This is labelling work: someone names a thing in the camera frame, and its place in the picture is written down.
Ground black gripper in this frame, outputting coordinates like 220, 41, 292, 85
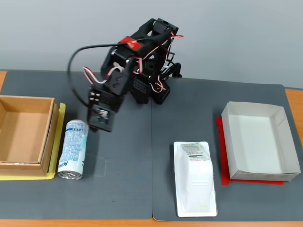
88, 85, 125, 133

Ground white and blue drink can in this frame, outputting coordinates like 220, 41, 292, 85
57, 119, 89, 182

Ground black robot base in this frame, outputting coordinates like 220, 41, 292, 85
131, 75, 171, 105

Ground brown cardboard box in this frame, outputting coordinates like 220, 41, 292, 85
0, 95, 60, 177

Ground white paper box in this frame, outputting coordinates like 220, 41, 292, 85
221, 101, 301, 182

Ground dark grey table mat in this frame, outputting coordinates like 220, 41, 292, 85
0, 70, 153, 220
151, 78, 294, 222

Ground yellow paper sheet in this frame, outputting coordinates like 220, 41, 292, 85
0, 102, 67, 182

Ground red tape strip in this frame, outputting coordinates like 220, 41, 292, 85
119, 36, 143, 51

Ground black table clamp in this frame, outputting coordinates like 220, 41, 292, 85
165, 56, 183, 79

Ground white plastic packaged tray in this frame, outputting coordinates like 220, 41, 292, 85
173, 141, 218, 218

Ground red paper sheet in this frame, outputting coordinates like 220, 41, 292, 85
215, 117, 285, 187

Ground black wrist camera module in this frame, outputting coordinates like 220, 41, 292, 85
87, 105, 115, 133

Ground black camera cable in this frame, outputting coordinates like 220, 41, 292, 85
67, 43, 124, 107

